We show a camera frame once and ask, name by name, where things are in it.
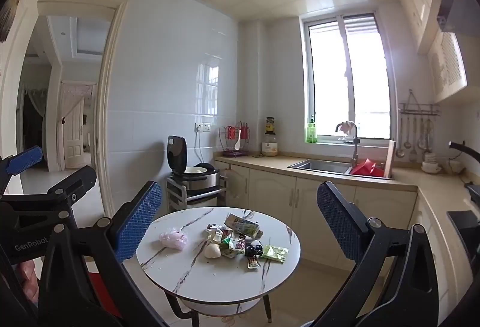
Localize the wooden cutting board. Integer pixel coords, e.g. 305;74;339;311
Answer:
383;140;397;178

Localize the white power cable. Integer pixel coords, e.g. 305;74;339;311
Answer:
195;130;205;165

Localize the black rice cooker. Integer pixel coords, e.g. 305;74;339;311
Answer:
167;135;221;192

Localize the light green wrapper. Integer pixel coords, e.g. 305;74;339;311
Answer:
261;244;289;263

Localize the black stove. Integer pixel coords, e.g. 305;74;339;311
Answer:
446;181;480;238

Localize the pink plastic bag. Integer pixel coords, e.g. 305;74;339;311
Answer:
159;229;188;250

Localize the silver white wrapper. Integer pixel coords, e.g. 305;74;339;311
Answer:
204;224;226;245

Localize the round white marble table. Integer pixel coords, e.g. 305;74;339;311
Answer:
136;207;302;327

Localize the pink lace curtain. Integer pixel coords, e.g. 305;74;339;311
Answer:
60;81;97;125

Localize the white panel door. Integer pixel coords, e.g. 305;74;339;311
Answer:
62;94;85;170

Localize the sliding window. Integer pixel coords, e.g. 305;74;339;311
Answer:
299;13;398;146

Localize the wall utensil rack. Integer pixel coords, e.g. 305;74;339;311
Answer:
398;89;441;116

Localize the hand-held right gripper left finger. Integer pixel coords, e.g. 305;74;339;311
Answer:
37;181;169;327

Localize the yellow green carton box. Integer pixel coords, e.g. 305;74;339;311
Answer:
224;213;262;239

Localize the black wok handle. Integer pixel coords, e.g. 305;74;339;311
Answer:
449;140;480;163

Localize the red plastic thing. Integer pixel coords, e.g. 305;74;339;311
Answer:
84;261;121;309

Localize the red plastic basin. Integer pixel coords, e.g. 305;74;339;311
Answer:
350;158;385;177

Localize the cream door frame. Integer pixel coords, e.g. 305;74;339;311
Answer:
35;0;128;217

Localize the green soap bottle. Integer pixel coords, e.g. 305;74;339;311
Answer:
306;115;318;143

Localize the beige kitchen countertop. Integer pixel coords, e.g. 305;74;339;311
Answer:
214;151;480;234

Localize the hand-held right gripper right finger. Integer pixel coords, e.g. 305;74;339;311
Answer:
311;181;440;327

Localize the person's left hand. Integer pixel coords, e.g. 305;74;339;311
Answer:
16;260;41;307

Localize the white round food scrap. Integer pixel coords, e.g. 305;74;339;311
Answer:
203;242;223;260

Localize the stack of white bowls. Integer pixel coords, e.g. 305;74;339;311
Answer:
422;151;443;174

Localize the stainless steel sink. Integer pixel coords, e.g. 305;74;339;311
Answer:
287;159;394;181

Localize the large jar white lid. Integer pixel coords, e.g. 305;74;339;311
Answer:
262;134;279;157

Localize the green and red wrapper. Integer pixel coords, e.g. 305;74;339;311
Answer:
221;233;248;259

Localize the steel kitchen faucet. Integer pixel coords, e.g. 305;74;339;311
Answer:
335;122;361;168

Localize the grey storage cart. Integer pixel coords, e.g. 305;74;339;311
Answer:
166;177;228;213

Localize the wire cup rack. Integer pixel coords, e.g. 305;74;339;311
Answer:
219;124;253;158

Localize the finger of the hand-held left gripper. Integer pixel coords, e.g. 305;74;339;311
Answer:
0;146;44;181
0;165;97;214

